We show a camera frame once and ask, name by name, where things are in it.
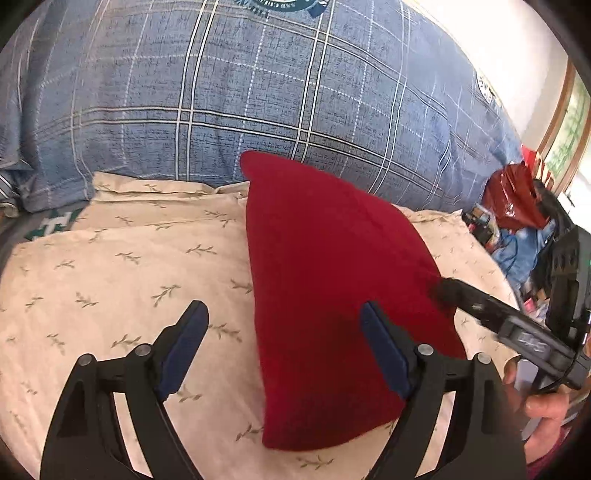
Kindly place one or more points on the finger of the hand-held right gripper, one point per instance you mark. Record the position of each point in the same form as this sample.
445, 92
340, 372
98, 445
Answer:
466, 300

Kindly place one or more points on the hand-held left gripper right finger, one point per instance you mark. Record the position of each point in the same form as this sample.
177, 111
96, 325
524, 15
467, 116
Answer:
385, 355

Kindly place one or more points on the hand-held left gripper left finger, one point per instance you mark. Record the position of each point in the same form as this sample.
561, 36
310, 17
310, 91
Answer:
184, 350

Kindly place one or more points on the red knit sweater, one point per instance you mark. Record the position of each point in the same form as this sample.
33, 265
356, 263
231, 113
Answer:
332, 277

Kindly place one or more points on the person's right hand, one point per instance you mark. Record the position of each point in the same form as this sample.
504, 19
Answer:
547, 410

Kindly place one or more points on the blue cloth pile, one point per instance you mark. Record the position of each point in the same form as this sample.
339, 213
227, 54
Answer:
521, 251

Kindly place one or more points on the dark box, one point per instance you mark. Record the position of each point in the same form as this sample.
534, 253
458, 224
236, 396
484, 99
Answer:
480, 221

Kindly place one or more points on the cream leaf-print pillow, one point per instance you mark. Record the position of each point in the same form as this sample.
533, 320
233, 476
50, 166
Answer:
115, 286

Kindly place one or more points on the red plastic bag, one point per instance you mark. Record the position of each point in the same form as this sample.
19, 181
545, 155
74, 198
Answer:
512, 198

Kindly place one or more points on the wooden framed picture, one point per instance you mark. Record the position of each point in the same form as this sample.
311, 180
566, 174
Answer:
572, 124

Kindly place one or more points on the grey striped blanket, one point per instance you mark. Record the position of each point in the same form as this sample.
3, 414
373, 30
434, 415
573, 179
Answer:
46, 226

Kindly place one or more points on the blue plaid quilt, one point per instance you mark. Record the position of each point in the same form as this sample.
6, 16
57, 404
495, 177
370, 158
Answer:
9, 194

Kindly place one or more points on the blue plaid pillow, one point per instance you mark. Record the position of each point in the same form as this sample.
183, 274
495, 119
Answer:
231, 92

